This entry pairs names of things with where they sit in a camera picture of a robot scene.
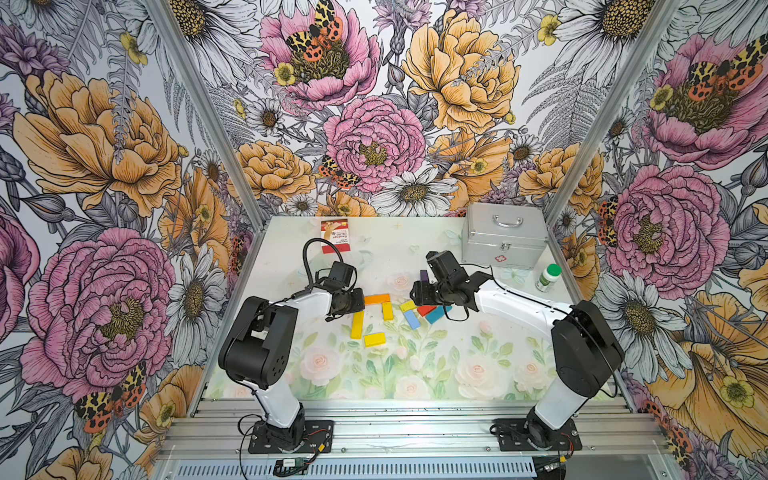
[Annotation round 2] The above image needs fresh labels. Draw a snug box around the long yellow block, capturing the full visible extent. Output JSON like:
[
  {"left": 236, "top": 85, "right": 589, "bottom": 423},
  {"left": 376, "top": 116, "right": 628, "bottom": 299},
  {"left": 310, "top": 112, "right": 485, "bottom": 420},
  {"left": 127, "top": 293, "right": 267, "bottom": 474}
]
[{"left": 350, "top": 311, "right": 365, "bottom": 340}]

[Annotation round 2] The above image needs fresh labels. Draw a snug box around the orange long block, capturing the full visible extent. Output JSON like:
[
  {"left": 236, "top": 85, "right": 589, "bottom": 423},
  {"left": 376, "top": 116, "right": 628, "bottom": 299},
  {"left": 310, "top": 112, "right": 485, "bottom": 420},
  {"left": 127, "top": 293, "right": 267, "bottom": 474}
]
[{"left": 364, "top": 294, "right": 391, "bottom": 306}]

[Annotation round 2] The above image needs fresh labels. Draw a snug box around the short yellow block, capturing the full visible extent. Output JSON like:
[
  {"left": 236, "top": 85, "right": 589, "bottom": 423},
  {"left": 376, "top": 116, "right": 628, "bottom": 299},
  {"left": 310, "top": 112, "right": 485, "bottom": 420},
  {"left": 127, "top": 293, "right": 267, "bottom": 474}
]
[{"left": 382, "top": 302, "right": 394, "bottom": 321}]

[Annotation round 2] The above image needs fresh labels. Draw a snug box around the yellow block crosswise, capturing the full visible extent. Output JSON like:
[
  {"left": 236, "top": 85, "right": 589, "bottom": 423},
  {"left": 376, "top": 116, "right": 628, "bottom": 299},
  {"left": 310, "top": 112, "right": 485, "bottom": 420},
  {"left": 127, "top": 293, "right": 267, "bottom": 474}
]
[{"left": 364, "top": 332, "right": 387, "bottom": 348}]

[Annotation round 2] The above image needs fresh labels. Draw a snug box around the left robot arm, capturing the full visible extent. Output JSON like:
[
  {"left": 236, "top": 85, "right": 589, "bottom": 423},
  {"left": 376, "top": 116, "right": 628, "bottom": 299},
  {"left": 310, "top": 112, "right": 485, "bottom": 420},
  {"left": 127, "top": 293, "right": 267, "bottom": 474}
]
[{"left": 218, "top": 287, "right": 365, "bottom": 451}]

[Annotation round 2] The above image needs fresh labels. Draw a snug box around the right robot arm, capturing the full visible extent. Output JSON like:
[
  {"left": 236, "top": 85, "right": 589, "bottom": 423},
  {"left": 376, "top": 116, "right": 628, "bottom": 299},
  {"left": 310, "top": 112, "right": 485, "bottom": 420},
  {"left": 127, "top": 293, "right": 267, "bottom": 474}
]
[{"left": 410, "top": 272, "right": 625, "bottom": 451}]

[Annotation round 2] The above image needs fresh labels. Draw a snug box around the teal block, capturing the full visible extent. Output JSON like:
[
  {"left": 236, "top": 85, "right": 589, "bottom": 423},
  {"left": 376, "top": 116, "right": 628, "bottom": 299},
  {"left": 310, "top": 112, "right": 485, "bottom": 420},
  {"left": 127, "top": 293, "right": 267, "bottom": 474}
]
[{"left": 425, "top": 306, "right": 451, "bottom": 324}]

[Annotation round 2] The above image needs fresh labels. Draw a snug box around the red block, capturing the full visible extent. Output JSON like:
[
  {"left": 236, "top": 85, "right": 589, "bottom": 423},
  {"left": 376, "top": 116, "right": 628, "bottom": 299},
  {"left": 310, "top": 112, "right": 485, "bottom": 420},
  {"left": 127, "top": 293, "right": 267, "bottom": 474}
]
[{"left": 417, "top": 305, "right": 437, "bottom": 317}]

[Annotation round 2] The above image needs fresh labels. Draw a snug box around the clear glass bowl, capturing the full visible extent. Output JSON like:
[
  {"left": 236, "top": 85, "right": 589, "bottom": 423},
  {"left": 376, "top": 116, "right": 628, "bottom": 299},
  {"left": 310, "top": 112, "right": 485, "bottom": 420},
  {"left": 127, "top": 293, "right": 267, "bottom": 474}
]
[{"left": 308, "top": 248, "right": 373, "bottom": 277}]

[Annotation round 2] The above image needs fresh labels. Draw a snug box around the yellow-green block in pile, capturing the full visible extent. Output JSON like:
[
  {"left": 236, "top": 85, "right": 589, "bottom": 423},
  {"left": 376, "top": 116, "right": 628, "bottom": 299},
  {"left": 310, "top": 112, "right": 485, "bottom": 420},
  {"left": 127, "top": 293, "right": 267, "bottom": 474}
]
[{"left": 400, "top": 300, "right": 417, "bottom": 313}]

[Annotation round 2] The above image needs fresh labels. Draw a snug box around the light blue block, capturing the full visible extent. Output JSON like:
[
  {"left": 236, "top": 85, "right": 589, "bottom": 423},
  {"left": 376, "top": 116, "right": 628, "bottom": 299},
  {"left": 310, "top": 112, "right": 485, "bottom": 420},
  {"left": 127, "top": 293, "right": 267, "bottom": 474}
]
[{"left": 403, "top": 310, "right": 421, "bottom": 330}]

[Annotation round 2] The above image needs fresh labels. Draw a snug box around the silver metal case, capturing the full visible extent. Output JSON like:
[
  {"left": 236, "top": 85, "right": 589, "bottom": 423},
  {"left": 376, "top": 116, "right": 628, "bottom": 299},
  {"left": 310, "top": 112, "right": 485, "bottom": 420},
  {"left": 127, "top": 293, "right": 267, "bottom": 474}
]
[{"left": 461, "top": 202, "right": 548, "bottom": 270}]

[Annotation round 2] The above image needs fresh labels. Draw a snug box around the red white cardboard box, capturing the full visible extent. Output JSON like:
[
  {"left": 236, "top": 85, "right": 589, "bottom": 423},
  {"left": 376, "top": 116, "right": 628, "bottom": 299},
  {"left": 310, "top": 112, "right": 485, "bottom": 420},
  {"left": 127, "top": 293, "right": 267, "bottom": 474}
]
[{"left": 321, "top": 218, "right": 351, "bottom": 253}]

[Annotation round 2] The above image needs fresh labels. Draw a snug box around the white bottle green cap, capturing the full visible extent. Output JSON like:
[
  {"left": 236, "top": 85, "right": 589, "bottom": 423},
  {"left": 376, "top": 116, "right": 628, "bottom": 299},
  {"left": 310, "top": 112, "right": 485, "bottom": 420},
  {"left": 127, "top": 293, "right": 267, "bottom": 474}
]
[{"left": 535, "top": 263, "right": 562, "bottom": 292}]

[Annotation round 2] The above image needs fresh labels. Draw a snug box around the small circuit board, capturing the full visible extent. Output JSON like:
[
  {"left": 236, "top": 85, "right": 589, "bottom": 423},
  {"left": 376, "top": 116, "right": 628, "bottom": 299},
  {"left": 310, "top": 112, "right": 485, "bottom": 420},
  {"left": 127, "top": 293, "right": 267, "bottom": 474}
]
[{"left": 272, "top": 458, "right": 307, "bottom": 478}]

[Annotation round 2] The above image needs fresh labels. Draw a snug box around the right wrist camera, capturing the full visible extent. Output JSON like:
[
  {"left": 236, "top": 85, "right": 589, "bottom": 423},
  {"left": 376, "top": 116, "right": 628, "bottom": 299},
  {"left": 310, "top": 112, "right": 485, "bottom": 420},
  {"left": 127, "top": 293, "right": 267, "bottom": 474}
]
[{"left": 426, "top": 250, "right": 465, "bottom": 282}]

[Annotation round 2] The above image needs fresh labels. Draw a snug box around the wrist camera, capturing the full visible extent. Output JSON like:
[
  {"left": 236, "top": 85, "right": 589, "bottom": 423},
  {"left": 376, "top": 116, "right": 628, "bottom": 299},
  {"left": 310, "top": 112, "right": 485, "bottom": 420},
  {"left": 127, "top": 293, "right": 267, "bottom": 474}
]
[
  {"left": 325, "top": 261, "right": 357, "bottom": 291},
  {"left": 426, "top": 250, "right": 465, "bottom": 282}
]

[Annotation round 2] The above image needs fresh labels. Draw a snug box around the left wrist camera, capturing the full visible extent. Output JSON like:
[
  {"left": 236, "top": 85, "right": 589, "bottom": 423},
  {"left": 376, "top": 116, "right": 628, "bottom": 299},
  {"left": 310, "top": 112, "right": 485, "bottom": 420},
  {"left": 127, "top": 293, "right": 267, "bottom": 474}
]
[{"left": 325, "top": 261, "right": 357, "bottom": 291}]

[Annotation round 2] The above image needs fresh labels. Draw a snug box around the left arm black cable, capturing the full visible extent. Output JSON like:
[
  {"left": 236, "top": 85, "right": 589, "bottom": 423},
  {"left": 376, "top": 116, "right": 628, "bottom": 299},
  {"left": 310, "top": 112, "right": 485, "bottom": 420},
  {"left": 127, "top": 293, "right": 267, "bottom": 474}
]
[{"left": 301, "top": 238, "right": 346, "bottom": 295}]

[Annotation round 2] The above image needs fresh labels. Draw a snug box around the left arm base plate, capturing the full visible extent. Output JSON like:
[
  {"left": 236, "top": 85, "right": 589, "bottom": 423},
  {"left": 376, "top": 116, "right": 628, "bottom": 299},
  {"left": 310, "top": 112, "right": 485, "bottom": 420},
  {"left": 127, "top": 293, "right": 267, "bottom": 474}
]
[{"left": 247, "top": 420, "right": 335, "bottom": 455}]

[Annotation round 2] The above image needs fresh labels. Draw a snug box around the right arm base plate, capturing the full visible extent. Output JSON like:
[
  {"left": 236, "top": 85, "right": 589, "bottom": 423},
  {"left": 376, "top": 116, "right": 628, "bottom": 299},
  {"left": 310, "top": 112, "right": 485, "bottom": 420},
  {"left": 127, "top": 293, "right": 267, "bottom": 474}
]
[{"left": 489, "top": 417, "right": 582, "bottom": 454}]

